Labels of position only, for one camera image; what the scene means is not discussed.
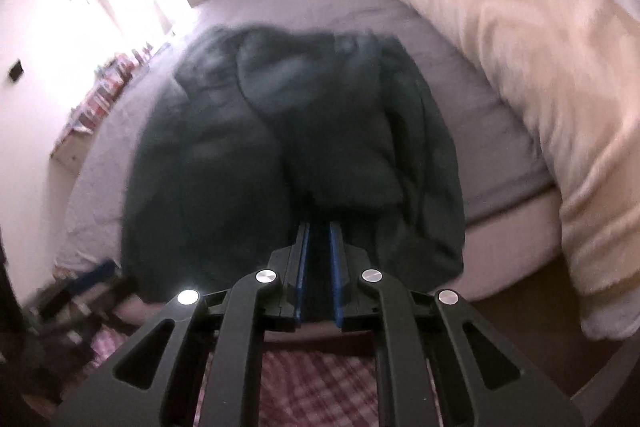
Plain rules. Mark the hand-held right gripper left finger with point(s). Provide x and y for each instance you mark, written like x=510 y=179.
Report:
x=301 y=277

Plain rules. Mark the person's pink checkered pants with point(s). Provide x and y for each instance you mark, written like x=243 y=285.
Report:
x=320 y=387

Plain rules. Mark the black wall switch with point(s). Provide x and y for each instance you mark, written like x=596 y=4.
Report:
x=15 y=72

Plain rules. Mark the cream leaf print blanket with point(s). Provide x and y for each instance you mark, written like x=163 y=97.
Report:
x=550 y=82

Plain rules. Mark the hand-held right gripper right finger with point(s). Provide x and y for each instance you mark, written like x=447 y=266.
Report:
x=337 y=277

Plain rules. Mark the bed with grey sheet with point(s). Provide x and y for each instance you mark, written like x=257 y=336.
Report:
x=475 y=117

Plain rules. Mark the dark floor clutter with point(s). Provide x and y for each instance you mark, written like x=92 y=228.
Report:
x=75 y=307

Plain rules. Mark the dark green puffer jacket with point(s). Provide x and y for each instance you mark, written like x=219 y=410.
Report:
x=225 y=167

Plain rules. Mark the white nightstand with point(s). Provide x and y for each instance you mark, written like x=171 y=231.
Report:
x=70 y=152

